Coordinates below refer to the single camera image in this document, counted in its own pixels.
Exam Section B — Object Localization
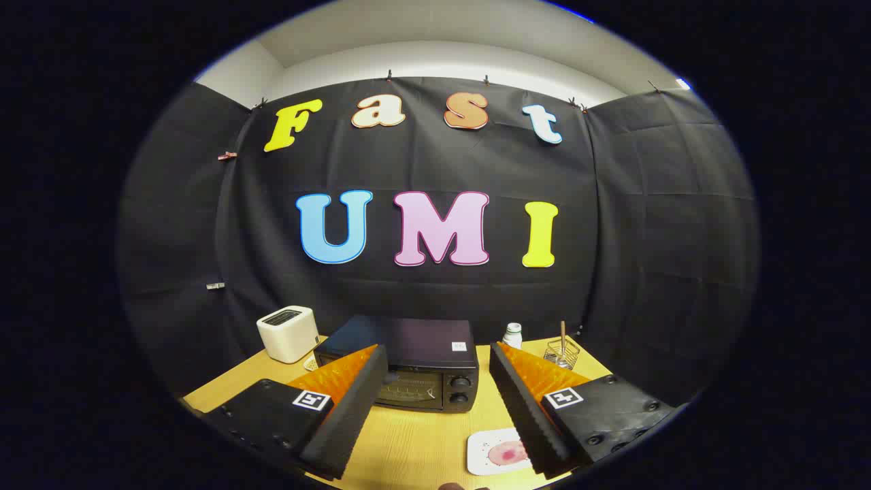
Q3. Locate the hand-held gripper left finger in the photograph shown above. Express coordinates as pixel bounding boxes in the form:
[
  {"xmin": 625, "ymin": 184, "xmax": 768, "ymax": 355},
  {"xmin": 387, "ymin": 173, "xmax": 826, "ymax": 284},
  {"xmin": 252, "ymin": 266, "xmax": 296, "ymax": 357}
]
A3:
[{"xmin": 201, "ymin": 344, "xmax": 389, "ymax": 480}]

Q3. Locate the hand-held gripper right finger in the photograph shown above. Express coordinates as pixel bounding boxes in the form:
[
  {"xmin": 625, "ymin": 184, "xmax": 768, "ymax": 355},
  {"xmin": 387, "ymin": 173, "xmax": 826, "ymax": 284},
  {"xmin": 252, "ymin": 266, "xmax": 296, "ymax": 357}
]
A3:
[{"xmin": 489, "ymin": 342, "xmax": 678, "ymax": 478}]

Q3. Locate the pink round food slice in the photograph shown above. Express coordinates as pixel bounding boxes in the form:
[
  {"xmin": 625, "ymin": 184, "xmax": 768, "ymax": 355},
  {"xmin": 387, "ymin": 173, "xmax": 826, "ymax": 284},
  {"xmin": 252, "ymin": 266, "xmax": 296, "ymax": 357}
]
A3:
[{"xmin": 487, "ymin": 441, "xmax": 529, "ymax": 467}]

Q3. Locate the white square plate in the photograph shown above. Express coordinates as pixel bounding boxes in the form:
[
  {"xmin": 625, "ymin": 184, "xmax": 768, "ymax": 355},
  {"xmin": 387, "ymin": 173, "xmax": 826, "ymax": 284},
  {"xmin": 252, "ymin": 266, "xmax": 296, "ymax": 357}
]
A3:
[{"xmin": 467, "ymin": 427, "xmax": 533, "ymax": 476}]

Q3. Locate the glass toaster oven door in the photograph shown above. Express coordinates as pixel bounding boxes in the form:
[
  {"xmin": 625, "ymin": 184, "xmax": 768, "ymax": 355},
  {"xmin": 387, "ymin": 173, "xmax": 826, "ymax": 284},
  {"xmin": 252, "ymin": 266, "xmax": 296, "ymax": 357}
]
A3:
[{"xmin": 371, "ymin": 371, "xmax": 447, "ymax": 410}]

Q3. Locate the black toaster oven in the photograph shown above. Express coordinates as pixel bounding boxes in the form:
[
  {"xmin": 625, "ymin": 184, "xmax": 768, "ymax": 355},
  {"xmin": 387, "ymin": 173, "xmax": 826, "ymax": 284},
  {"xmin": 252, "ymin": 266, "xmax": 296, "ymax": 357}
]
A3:
[{"xmin": 313, "ymin": 314, "xmax": 480, "ymax": 413}]

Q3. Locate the white bread toaster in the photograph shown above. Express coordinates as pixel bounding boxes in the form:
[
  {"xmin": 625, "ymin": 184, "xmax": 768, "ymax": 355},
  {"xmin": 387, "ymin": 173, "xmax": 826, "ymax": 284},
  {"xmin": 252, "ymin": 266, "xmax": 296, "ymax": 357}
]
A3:
[{"xmin": 257, "ymin": 306, "xmax": 321, "ymax": 364}]

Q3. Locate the metal wire basket holder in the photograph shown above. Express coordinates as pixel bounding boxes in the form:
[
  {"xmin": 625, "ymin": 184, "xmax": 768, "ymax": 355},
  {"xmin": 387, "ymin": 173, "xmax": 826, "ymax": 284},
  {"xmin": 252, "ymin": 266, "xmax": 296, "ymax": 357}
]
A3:
[{"xmin": 543, "ymin": 336, "xmax": 581, "ymax": 370}]

